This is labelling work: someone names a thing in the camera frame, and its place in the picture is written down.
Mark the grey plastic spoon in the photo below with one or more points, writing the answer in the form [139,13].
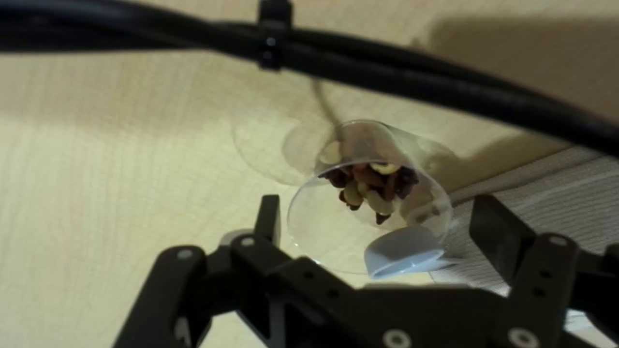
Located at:
[406,253]

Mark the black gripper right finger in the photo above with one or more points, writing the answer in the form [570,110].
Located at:
[549,276]

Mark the clear cup with nuts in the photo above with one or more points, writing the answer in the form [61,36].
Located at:
[367,181]

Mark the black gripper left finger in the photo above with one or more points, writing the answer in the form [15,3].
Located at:
[160,317]

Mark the white towel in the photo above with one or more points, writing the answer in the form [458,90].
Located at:
[574,195]

